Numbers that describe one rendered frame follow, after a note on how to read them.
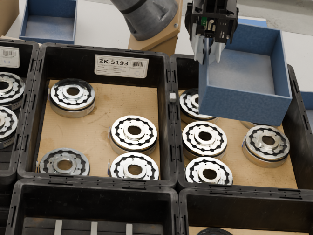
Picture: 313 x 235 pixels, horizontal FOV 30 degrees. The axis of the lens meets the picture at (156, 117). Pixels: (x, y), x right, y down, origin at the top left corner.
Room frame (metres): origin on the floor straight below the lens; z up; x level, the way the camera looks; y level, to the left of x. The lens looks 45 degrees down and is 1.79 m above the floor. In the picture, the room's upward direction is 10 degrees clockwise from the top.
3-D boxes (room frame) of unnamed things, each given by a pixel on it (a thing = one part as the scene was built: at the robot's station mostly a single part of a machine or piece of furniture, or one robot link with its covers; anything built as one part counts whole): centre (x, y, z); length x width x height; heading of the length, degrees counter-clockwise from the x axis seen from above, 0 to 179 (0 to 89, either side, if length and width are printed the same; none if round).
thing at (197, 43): (0.83, -0.05, 1.16); 0.06 x 0.03 x 0.09; 2
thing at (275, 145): (0.93, -0.26, 0.86); 0.05 x 0.05 x 0.01
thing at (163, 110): (0.87, 0.12, 0.87); 0.40 x 0.30 x 0.11; 9
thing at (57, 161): (0.75, 0.17, 0.86); 0.05 x 0.05 x 0.01
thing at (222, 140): (0.90, -0.11, 0.86); 0.10 x 0.10 x 0.01
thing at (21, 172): (0.87, 0.12, 0.92); 0.40 x 0.30 x 0.02; 9
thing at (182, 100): (1.01, -0.10, 0.86); 0.10 x 0.10 x 0.01
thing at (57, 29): (1.36, 0.35, 0.74); 0.20 x 0.15 x 0.07; 10
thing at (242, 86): (0.86, -0.14, 1.10); 0.20 x 0.15 x 0.07; 4
